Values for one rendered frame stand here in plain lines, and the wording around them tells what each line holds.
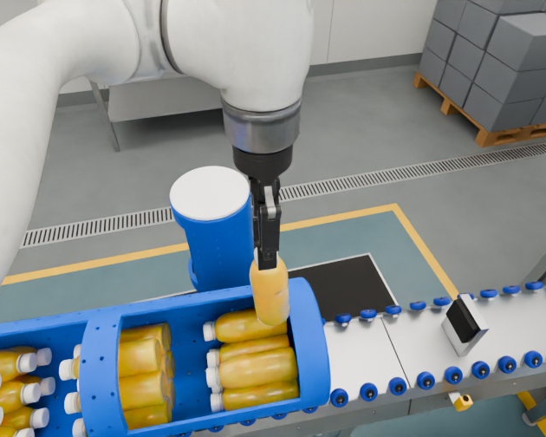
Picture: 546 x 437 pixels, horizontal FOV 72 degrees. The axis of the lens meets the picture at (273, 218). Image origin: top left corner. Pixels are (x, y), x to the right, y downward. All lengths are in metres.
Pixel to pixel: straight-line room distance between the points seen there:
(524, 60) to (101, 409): 3.30
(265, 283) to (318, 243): 1.90
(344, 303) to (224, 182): 1.05
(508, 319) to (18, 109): 1.27
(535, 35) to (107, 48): 3.19
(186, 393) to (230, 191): 0.66
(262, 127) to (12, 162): 0.26
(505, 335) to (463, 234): 1.64
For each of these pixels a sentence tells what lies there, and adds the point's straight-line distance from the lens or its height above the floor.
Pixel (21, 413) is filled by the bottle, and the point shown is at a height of 1.03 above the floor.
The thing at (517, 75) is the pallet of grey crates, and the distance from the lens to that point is 3.51.
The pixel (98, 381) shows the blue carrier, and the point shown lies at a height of 1.22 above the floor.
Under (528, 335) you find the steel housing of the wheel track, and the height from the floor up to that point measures 0.93.
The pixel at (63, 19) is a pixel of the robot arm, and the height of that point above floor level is 1.81.
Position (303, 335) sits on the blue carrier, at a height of 1.22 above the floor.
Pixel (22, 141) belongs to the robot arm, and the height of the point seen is 1.81.
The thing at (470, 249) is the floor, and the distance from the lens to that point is 2.80.
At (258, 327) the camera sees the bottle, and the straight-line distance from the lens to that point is 0.89.
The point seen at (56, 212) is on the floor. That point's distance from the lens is 3.12.
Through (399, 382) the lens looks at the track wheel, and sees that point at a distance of 1.05.
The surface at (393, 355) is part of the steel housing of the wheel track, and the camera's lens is 1.13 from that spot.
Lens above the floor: 1.92
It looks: 46 degrees down
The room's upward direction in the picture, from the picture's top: straight up
